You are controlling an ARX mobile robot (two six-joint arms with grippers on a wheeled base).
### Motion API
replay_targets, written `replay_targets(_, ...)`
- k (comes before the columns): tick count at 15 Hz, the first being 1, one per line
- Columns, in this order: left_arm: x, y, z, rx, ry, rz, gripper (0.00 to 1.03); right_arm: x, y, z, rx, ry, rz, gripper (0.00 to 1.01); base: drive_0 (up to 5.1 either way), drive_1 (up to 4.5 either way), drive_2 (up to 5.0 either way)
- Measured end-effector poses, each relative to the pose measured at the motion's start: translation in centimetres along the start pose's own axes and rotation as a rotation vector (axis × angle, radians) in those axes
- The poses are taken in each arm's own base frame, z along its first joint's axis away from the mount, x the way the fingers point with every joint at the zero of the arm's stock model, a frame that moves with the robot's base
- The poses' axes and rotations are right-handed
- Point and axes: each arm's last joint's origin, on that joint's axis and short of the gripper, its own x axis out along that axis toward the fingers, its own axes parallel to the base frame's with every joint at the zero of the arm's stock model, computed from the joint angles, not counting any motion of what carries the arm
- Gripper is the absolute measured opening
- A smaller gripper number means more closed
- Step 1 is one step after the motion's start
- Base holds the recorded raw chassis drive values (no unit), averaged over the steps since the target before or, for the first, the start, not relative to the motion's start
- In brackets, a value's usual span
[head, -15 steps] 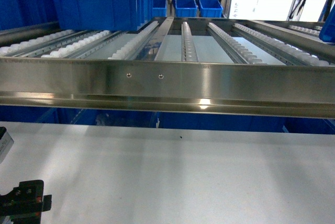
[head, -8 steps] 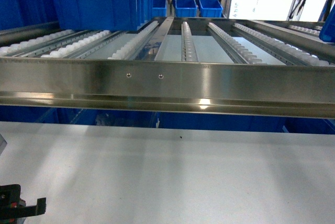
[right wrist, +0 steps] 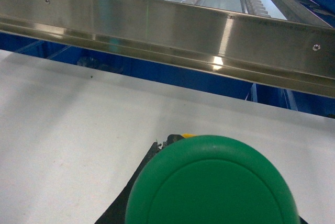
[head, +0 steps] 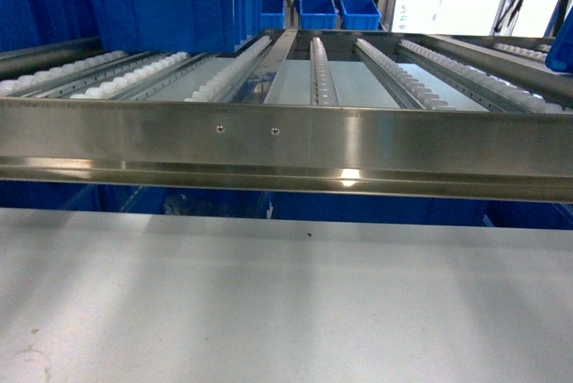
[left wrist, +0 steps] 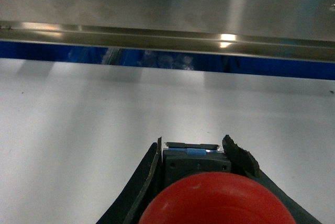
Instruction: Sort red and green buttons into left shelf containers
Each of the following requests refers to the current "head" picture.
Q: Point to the stainless steel roller shelf rack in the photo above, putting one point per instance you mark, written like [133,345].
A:
[518,148]

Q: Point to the blue bin under shelf left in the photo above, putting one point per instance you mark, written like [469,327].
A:
[154,200]

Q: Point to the blue bin under shelf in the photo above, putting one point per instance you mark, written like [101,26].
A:
[154,200]
[420,211]

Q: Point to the blue bin under shelf right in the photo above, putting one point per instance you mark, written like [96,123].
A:
[420,211]

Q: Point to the small blue background bin middle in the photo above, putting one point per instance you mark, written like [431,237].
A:
[316,14]

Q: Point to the small blue background bin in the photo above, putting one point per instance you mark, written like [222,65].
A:
[359,14]
[316,14]
[273,14]

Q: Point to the small blue background bin left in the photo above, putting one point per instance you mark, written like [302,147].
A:
[273,14]

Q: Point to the small blue background bin right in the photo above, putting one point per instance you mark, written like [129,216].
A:
[359,14]

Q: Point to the large blue bin on rollers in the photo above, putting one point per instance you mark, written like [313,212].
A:
[194,26]

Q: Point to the blue bin at right edge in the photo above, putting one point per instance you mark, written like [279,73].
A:
[560,57]

